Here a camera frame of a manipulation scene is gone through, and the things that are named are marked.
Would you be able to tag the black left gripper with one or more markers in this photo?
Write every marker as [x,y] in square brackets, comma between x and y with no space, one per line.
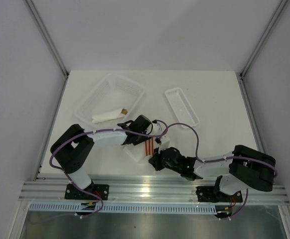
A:
[144,138]

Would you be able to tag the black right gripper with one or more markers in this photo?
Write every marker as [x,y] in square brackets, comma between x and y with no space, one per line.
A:
[155,160]

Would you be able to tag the orange plastic knife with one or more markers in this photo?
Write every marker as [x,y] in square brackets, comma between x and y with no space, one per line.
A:
[149,146]

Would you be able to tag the orange plastic fork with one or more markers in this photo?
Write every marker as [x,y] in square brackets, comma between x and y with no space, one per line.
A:
[146,148]

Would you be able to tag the orange plastic spoon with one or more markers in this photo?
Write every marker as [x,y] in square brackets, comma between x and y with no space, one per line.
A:
[152,147]

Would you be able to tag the white paper napkin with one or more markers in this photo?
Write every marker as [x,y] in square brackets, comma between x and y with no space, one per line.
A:
[137,152]

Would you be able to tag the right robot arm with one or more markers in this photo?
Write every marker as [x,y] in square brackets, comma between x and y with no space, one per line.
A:
[240,169]

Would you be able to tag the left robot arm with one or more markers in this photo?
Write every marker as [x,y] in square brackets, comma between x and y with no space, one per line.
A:
[71,150]

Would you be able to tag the rolled napkin in basket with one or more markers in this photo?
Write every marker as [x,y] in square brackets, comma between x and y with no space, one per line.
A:
[112,115]

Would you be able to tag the large white plastic basket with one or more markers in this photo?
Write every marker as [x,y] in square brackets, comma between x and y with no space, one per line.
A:
[111,93]

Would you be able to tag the small white cutlery tray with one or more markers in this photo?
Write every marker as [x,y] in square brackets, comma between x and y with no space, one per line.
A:
[181,107]

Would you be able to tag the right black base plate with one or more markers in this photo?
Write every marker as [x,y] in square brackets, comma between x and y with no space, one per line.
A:
[208,194]

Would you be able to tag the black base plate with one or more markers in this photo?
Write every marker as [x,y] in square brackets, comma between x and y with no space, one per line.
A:
[208,194]
[101,190]

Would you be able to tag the white slotted cable duct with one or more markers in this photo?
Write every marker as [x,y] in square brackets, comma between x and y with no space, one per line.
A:
[190,209]

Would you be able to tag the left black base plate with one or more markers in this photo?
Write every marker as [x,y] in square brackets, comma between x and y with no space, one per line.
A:
[101,190]

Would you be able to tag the aluminium mounting rail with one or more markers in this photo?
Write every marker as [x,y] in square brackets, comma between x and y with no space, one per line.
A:
[143,189]

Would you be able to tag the left aluminium frame post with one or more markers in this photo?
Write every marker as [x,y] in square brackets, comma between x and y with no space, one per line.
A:
[34,13]

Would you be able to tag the aluminium frame post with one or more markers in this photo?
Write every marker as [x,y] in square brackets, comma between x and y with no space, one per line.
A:
[272,23]
[34,13]

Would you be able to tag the right aluminium frame post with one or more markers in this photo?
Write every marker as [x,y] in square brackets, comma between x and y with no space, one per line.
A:
[272,23]

